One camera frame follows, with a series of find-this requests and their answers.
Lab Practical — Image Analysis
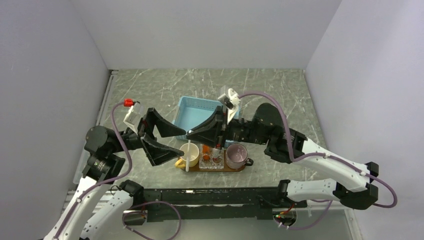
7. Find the light blue plastic basket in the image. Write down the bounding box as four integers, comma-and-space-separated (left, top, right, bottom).
172, 96, 225, 132

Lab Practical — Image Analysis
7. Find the clear glass holder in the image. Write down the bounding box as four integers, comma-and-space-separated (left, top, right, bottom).
198, 144, 225, 171

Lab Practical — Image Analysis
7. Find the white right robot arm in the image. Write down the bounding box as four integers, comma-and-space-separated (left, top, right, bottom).
186, 103, 379, 210

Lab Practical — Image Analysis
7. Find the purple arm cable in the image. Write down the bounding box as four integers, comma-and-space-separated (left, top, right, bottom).
59, 101, 182, 240
237, 91, 398, 231

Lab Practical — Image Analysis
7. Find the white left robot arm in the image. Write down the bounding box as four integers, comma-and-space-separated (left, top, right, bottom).
46, 103, 186, 240

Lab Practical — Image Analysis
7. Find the oval wooden tray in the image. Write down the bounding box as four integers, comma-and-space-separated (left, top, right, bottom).
174, 146, 253, 172

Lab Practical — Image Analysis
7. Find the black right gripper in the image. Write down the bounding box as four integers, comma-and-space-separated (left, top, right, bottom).
186, 105, 270, 150

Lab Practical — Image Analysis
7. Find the purple mug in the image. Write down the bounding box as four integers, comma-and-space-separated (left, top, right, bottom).
225, 143, 254, 170

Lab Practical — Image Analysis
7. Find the orange toothpaste tube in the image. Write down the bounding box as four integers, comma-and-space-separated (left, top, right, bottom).
202, 144, 211, 163

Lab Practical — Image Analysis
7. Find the white toothpaste tube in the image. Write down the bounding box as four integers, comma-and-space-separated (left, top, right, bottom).
211, 148, 222, 164

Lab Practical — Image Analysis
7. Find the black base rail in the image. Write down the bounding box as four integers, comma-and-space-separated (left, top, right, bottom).
130, 187, 308, 223

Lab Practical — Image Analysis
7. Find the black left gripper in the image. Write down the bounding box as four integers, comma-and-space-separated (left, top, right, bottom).
109, 107, 186, 164

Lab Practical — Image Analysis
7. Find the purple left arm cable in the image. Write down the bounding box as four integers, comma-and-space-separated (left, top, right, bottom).
59, 101, 182, 240

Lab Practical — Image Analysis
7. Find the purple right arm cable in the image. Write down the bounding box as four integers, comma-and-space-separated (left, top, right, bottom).
237, 91, 398, 231

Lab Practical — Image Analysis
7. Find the yellow mug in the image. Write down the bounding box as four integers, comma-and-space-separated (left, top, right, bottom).
174, 143, 200, 169

